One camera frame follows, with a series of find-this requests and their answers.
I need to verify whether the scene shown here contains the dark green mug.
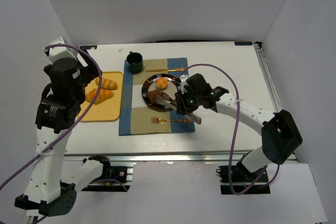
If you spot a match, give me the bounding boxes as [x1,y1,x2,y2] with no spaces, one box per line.
[126,51,143,74]

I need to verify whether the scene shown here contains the round bread bun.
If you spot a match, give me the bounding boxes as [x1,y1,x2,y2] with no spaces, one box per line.
[155,77,169,90]

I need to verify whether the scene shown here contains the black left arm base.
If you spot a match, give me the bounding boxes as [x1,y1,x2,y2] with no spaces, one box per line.
[82,166,133,193]

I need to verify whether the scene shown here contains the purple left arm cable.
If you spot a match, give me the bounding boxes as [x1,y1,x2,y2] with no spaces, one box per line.
[0,45,102,224]

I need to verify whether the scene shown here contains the left blue logo sticker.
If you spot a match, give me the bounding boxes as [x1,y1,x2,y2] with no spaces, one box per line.
[80,45,98,50]

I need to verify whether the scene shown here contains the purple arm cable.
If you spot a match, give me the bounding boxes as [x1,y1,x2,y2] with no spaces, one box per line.
[0,45,102,224]
[179,63,280,196]

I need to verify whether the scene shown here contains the metal tongs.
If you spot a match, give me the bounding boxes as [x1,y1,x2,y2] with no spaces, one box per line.
[155,94,202,125]

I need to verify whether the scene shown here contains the right blue logo sticker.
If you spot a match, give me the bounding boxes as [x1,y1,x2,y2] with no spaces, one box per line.
[234,41,253,46]

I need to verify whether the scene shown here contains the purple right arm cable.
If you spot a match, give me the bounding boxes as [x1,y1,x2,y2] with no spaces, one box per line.
[179,63,280,196]

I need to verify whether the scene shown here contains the striped orange croissant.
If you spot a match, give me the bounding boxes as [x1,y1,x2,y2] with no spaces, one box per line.
[86,89,114,104]

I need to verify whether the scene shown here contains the gold knife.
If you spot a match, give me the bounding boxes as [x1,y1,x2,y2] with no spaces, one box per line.
[146,68,185,72]

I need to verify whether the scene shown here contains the brown chocolate croissant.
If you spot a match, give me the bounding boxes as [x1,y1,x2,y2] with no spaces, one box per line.
[146,89,162,103]

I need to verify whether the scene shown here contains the blue logo sticker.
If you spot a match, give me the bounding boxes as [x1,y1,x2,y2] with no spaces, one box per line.
[234,41,253,46]
[80,45,98,50]

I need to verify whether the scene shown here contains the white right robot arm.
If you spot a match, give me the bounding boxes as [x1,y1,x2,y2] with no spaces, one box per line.
[175,73,303,176]

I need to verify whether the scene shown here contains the blue beige placemat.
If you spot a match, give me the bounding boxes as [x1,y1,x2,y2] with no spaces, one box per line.
[119,58,195,136]

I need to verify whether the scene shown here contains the striped bread roll far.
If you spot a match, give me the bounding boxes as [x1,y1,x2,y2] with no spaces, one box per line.
[101,78,118,90]

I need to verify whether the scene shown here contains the yellow plastic tray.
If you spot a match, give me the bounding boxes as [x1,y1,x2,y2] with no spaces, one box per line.
[81,71,123,122]

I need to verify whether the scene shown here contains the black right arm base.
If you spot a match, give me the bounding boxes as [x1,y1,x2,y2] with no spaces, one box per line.
[216,166,271,195]

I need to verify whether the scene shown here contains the gold fork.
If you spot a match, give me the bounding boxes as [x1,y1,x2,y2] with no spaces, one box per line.
[150,116,192,124]

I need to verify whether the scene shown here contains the dark rimmed ceramic plate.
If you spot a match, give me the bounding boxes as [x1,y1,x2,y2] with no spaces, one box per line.
[141,73,181,111]

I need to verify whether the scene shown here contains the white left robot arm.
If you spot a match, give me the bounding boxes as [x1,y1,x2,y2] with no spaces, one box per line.
[15,37,111,217]

